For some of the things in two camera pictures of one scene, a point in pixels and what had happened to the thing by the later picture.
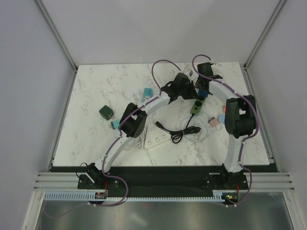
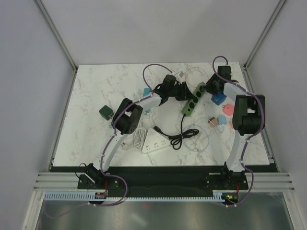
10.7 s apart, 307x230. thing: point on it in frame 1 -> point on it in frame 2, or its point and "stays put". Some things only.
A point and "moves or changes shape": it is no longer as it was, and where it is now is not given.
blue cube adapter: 202,93 moves or changes shape
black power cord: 177,135 -> 176,140
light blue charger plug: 221,119 stays put
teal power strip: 147,92 stays put
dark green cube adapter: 106,112 stays put
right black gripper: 196,85 -> 208,85
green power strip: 197,105 -> 190,106
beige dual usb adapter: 213,121 stays put
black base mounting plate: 160,178 stays put
